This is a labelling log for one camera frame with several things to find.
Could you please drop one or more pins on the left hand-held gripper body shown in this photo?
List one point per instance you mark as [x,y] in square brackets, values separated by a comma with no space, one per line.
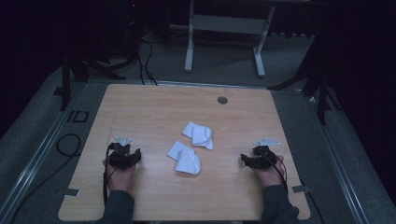
[120,157]

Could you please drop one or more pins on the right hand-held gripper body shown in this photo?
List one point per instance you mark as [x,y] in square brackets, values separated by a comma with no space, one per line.
[264,158]

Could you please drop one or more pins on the white sock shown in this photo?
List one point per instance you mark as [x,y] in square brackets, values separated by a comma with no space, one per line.
[186,160]
[200,135]

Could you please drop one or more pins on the person's right hand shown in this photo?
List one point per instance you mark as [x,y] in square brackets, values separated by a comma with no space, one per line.
[272,177]

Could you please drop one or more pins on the person's left hand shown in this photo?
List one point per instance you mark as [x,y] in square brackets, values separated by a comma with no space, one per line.
[121,179]

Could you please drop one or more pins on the grey tape piece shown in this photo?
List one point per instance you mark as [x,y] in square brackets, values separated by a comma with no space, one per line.
[301,188]

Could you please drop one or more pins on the round grey table grommet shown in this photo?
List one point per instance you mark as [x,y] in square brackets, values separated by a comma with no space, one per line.
[222,100]

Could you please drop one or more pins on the black metal stand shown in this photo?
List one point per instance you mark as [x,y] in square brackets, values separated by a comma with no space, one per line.
[66,84]
[322,93]

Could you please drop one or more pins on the dark equipment rack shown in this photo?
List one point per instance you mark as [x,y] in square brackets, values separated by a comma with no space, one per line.
[133,28]

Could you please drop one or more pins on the aluminium floor rail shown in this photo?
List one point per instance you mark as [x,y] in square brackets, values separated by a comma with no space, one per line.
[37,161]
[339,165]

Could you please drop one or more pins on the white metal desk frame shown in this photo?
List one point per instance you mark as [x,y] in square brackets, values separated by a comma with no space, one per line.
[229,24]

